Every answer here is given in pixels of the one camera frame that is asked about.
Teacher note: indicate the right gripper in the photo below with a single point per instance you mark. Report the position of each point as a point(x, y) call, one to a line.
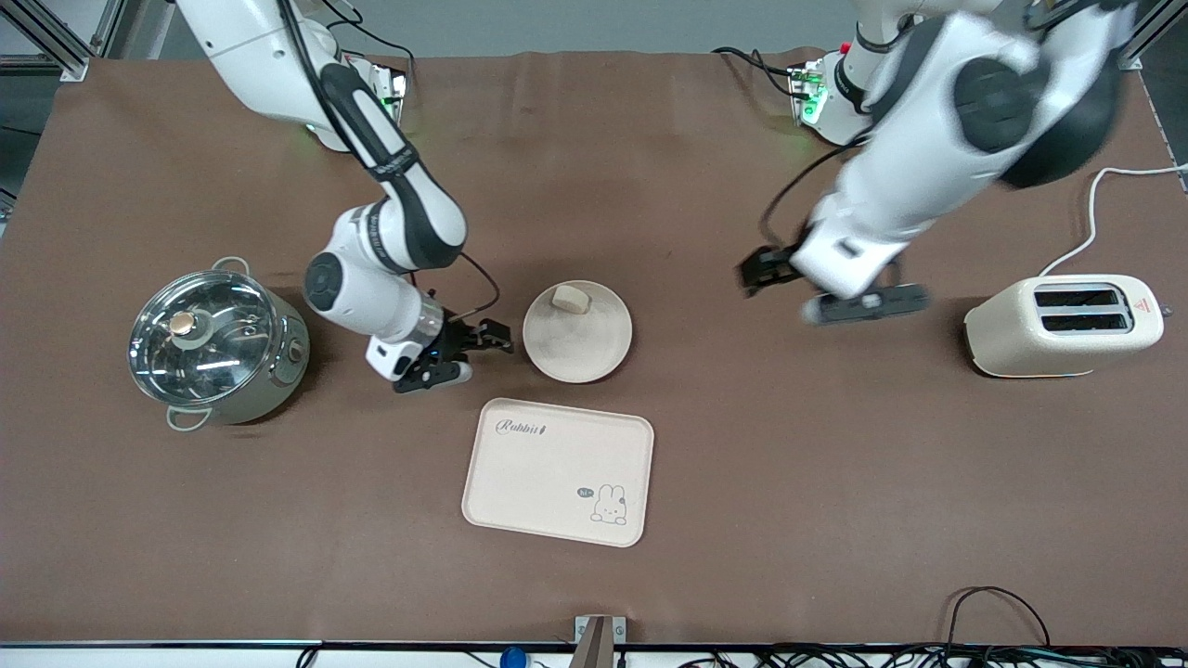
point(460, 336)

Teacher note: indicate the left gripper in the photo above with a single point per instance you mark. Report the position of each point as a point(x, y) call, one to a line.
point(767, 268)

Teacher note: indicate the small pale bun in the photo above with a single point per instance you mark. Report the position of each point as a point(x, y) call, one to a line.
point(572, 299)

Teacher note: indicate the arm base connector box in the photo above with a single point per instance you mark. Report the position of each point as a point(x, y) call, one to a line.
point(392, 93)
point(806, 93)

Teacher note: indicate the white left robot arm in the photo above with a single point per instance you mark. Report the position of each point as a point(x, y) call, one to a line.
point(937, 139)

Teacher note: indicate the beige round plate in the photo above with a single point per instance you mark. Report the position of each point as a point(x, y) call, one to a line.
point(580, 348)

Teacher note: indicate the beige rabbit print tray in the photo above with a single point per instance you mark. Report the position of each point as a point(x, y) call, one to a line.
point(548, 473)

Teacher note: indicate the brown table mat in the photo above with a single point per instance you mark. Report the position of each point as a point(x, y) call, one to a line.
point(742, 482)

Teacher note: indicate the glass pot lid gold knob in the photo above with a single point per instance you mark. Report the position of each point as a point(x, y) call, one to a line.
point(213, 357)

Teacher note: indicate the cream two-slot toaster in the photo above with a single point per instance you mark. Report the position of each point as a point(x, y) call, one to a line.
point(1049, 343)

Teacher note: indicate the blue round knob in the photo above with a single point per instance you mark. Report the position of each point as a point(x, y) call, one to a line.
point(513, 658)

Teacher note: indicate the grey metal table bracket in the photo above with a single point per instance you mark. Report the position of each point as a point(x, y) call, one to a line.
point(599, 640)

